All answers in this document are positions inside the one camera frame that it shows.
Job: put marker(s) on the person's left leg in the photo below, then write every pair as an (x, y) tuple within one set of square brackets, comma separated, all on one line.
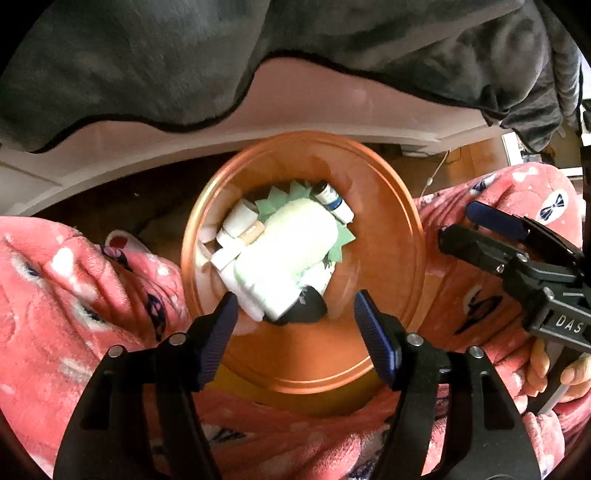
[(69, 286)]

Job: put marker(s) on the person's right hand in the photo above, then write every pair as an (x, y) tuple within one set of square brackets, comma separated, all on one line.
[(538, 369)]

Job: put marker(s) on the large white plastic bottle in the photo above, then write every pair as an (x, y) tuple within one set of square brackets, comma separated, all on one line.
[(286, 249)]

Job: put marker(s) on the small green-white jar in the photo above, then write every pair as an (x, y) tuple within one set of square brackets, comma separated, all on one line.
[(240, 217)]

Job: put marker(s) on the orange plastic bin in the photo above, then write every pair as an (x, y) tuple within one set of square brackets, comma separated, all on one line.
[(304, 350)]

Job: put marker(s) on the printed blanket with grey backing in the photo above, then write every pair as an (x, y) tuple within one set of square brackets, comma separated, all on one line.
[(231, 60)]

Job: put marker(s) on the person's leg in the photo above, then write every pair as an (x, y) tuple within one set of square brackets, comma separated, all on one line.
[(466, 295), (69, 286)]

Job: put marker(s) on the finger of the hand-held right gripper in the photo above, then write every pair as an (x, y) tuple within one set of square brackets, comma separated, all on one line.
[(475, 251), (498, 220)]

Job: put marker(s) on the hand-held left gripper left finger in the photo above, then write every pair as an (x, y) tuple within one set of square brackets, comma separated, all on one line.
[(214, 341)]

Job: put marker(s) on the white charger plug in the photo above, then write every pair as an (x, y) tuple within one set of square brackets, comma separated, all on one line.
[(226, 257)]

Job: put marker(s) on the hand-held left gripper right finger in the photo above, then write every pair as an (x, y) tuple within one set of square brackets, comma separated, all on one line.
[(376, 337)]

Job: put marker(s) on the person's right leg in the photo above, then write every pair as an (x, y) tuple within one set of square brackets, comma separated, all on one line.
[(466, 295)]

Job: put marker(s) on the eye drop bottle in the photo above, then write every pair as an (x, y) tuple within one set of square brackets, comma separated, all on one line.
[(333, 201)]

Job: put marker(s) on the large green-white jar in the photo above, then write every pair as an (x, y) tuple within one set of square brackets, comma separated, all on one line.
[(316, 277)]

